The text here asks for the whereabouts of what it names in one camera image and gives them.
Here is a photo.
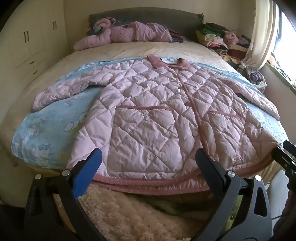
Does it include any cream wardrobe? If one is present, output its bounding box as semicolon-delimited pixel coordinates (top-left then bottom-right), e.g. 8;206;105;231
0;0;70;93

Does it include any pile of folded clothes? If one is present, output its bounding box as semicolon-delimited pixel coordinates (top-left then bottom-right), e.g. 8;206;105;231
196;22;251;67

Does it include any blue cartoon print blanket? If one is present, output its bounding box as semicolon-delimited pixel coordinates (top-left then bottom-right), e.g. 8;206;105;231
11;59;287;169

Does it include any bed with cream sheet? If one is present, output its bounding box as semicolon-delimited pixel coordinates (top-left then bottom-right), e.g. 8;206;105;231
0;39;289;186

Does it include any crumpled pink duvet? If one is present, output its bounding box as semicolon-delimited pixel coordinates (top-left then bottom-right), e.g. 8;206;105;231
73;19;173;52

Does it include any green cloth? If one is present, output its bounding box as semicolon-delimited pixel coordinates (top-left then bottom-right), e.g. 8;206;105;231
125;195;215;216

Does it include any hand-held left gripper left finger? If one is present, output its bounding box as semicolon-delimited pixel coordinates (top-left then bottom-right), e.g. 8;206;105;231
24;148;107;241

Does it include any pink quilted coat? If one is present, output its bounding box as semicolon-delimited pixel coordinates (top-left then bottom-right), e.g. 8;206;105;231
32;54;280;193

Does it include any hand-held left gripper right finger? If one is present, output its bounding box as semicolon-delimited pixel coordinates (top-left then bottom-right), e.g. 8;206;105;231
195;148;272;241

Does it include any cream curtain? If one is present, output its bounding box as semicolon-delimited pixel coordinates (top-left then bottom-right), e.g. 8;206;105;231
240;0;281;71

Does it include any bag with purple clothes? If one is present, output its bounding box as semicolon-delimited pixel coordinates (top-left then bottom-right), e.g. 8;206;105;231
245;67;267;90

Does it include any window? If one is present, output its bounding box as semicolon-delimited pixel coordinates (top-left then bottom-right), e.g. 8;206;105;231
270;5;296;93

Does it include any fluffy beige rug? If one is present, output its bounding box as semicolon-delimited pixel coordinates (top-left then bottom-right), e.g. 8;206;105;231
53;183;222;241

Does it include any grey padded headboard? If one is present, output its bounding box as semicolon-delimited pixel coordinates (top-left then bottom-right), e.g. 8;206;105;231
88;7;205;43

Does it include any striped multicolour cloth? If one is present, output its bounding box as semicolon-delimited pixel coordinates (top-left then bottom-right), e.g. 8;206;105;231
169;29;185;43

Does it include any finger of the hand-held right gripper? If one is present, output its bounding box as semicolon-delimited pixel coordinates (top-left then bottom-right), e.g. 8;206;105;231
272;140;296;183

